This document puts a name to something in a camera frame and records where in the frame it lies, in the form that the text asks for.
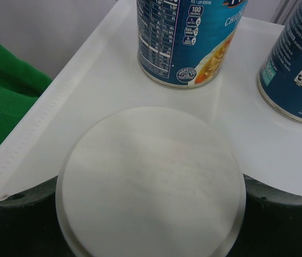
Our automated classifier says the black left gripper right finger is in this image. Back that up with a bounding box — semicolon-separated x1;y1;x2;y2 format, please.
228;176;302;256

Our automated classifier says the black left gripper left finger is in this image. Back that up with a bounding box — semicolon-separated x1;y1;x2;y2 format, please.
0;177;72;256

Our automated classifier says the yellow labelled can white lid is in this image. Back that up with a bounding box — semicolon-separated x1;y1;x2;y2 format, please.
55;107;246;256

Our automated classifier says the blue labelled open-top can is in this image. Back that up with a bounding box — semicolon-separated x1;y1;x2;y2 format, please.
257;1;302;123

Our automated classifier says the blue chicken noodle soup can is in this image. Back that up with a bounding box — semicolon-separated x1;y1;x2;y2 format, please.
137;0;247;89

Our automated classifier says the green tank top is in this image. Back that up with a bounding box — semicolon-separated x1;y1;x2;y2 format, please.
0;44;52;145

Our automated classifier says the white plastic cube cabinet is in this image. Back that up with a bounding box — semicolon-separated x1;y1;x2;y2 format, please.
0;1;302;200

